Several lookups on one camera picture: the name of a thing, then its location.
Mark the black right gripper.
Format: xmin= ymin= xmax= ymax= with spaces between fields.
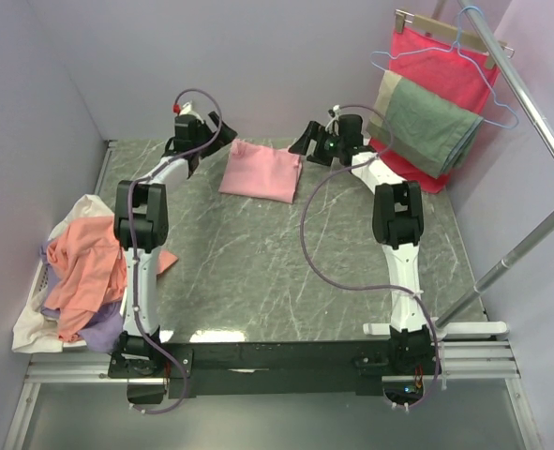
xmin=287 ymin=122 xmax=343 ymax=167

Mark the pink t-shirt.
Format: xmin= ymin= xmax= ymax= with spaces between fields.
xmin=218 ymin=139 xmax=302 ymax=204

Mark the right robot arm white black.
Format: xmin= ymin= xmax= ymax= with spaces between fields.
xmin=290 ymin=113 xmax=434 ymax=374

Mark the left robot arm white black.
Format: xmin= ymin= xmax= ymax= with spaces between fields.
xmin=113 ymin=104 xmax=237 ymax=377

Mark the green beige folded cloth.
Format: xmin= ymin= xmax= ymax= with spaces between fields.
xmin=367 ymin=70 xmax=484 ymax=178

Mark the red mesh laundry bag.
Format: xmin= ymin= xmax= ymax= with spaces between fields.
xmin=370 ymin=28 xmax=499 ymax=194

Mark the salmon orange t-shirt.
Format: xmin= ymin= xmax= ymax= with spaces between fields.
xmin=44 ymin=216 xmax=177 ymax=343

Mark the wooden clip hanger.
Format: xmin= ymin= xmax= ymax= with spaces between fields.
xmin=395 ymin=9 xmax=495 ymax=69

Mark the lavender purple t-shirt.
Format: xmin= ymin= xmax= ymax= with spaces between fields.
xmin=39 ymin=241 xmax=123 ymax=353

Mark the white laundry basket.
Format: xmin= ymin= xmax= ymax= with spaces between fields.
xmin=28 ymin=262 xmax=87 ymax=351

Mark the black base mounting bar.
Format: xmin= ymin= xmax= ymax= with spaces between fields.
xmin=108 ymin=340 xmax=441 ymax=405

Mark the white rack foot front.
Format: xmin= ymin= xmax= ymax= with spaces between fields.
xmin=363 ymin=322 xmax=509 ymax=340

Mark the white cream t-shirt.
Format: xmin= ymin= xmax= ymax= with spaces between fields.
xmin=11 ymin=194 xmax=112 ymax=354

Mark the silver clothes rack pole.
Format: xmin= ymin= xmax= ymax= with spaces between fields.
xmin=436 ymin=1 xmax=554 ymax=329

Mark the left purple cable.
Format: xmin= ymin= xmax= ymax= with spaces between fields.
xmin=126 ymin=88 xmax=224 ymax=416

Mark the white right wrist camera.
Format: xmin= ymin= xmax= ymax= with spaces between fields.
xmin=325 ymin=105 xmax=341 ymax=133

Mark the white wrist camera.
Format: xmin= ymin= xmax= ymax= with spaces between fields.
xmin=325 ymin=105 xmax=341 ymax=133
xmin=172 ymin=101 xmax=203 ymax=121

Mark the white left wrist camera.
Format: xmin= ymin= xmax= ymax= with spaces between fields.
xmin=172 ymin=101 xmax=203 ymax=121

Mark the blue wire hanger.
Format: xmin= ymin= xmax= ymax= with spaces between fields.
xmin=369 ymin=6 xmax=519 ymax=129

